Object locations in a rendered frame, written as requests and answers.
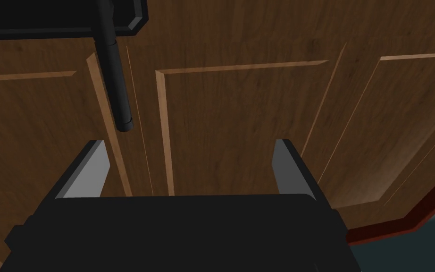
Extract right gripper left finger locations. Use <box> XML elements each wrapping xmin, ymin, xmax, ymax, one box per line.
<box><xmin>54</xmin><ymin>139</ymin><xmax>111</xmax><ymax>200</ymax></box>

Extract brown wooden cupboard door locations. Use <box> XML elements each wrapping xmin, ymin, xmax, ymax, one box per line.
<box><xmin>0</xmin><ymin>35</ymin><xmax>155</xmax><ymax>272</ymax></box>
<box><xmin>125</xmin><ymin>41</ymin><xmax>348</xmax><ymax>198</ymax></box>
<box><xmin>300</xmin><ymin>37</ymin><xmax>435</xmax><ymax>232</ymax></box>

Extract black bar handle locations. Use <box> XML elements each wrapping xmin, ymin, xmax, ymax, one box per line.
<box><xmin>94</xmin><ymin>0</ymin><xmax>134</xmax><ymax>133</ymax></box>

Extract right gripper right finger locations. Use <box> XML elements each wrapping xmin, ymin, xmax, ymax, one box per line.
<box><xmin>272</xmin><ymin>138</ymin><xmax>319</xmax><ymax>201</ymax></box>

